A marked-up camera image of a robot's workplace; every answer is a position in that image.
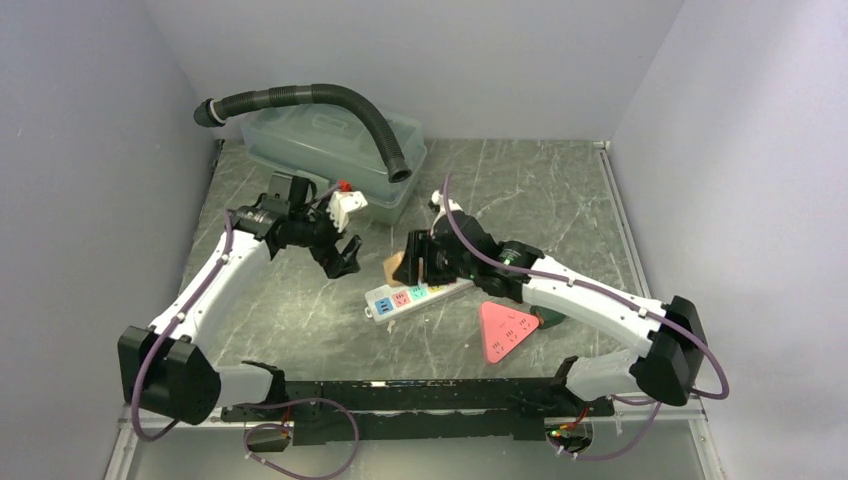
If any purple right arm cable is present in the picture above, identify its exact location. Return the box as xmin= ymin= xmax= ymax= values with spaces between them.
xmin=440 ymin=173 xmax=731 ymax=402

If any white multicolour power strip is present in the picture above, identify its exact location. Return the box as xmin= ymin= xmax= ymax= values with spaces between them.
xmin=364 ymin=279 xmax=473 ymax=325

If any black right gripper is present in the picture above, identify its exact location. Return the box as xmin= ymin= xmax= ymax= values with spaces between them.
xmin=394 ymin=230 xmax=476 ymax=287

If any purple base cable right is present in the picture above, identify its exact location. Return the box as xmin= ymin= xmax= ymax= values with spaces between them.
xmin=555 ymin=396 xmax=664 ymax=463

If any pink triangular power strip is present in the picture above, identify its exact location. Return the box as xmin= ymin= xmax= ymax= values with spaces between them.
xmin=479 ymin=302 xmax=540 ymax=364

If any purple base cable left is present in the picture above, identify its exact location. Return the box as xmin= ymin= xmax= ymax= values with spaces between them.
xmin=243 ymin=397 xmax=361 ymax=480

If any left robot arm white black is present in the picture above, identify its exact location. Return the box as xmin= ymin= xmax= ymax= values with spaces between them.
xmin=117 ymin=174 xmax=368 ymax=437

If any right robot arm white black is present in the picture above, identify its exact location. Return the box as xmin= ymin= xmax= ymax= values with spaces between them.
xmin=389 ymin=210 xmax=707 ymax=415

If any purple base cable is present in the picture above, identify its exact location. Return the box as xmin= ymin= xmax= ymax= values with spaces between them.
xmin=243 ymin=397 xmax=361 ymax=480
xmin=555 ymin=396 xmax=664 ymax=463

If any black corrugated hose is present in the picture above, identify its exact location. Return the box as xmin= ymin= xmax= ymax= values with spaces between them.
xmin=193 ymin=83 xmax=414 ymax=185

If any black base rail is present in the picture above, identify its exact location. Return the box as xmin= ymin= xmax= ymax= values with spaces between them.
xmin=220 ymin=378 xmax=614 ymax=446

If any aluminium frame rail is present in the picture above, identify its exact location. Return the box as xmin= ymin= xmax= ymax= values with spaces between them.
xmin=107 ymin=140 xmax=724 ymax=479

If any dark green cube adapter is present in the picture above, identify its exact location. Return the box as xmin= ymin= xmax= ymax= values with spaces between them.
xmin=535 ymin=307 xmax=566 ymax=330

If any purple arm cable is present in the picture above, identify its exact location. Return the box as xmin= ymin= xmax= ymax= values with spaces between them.
xmin=440 ymin=173 xmax=731 ymax=402
xmin=129 ymin=210 xmax=234 ymax=443

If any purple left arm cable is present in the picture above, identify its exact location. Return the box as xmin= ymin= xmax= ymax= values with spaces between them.
xmin=129 ymin=210 xmax=234 ymax=443

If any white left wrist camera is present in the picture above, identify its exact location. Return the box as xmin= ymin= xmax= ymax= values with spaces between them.
xmin=326 ymin=181 xmax=368 ymax=233

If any translucent green plastic box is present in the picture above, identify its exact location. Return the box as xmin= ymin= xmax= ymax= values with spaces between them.
xmin=240 ymin=105 xmax=427 ymax=225

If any tan cube plug adapter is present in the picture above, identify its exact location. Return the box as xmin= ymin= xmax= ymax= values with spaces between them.
xmin=383 ymin=251 xmax=404 ymax=287

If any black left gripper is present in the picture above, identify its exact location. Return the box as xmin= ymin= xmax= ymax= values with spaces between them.
xmin=290 ymin=193 xmax=362 ymax=278

